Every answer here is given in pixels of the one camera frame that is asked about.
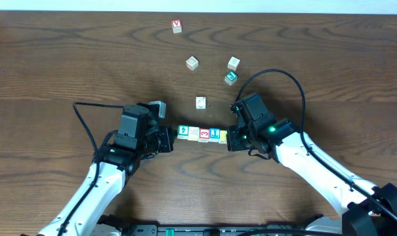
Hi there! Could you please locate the yellow top wooden block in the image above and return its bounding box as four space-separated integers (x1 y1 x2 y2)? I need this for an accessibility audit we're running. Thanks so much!
219 130 227 144

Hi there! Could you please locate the blue letter I block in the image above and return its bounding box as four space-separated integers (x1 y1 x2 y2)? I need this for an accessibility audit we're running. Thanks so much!
209 128 220 143

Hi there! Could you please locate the green number 5 block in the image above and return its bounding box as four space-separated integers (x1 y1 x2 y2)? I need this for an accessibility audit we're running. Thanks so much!
177 125 189 140

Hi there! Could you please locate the red number 3 block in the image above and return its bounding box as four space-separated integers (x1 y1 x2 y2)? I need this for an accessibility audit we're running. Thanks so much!
198 128 210 142

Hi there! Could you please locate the plain beige wooden block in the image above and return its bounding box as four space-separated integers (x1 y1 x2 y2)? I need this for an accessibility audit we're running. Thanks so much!
187 126 199 141

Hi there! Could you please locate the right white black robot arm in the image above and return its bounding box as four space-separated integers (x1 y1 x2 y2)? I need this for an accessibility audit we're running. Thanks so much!
227 108 397 235

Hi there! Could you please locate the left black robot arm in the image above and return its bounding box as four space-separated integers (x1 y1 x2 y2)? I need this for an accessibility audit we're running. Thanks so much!
39 101 177 235

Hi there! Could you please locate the green J letter block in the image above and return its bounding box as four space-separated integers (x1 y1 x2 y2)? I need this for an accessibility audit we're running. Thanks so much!
224 71 238 86

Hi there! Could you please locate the white airplane picture block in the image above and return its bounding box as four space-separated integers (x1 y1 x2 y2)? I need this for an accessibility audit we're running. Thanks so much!
196 96 206 109

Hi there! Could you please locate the plain wooden picture block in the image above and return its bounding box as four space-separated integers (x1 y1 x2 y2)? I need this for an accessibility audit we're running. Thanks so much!
228 56 240 71

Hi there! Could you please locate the red U side block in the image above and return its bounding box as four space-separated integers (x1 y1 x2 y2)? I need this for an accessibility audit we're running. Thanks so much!
186 56 199 71

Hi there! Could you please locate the red V letter block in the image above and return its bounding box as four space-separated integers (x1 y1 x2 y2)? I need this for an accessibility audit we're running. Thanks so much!
171 20 182 33

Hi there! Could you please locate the left black cable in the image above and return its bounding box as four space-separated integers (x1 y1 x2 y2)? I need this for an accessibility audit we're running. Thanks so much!
56 101 125 236

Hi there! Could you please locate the black cable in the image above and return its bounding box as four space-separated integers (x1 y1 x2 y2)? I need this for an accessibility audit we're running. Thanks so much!
56 101 125 236
234 68 397 236

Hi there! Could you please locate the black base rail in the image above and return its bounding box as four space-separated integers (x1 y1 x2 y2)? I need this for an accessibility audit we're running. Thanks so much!
90 214 328 236

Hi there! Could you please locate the right black cable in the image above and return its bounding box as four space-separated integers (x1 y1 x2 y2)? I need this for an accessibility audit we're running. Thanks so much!
234 68 397 236

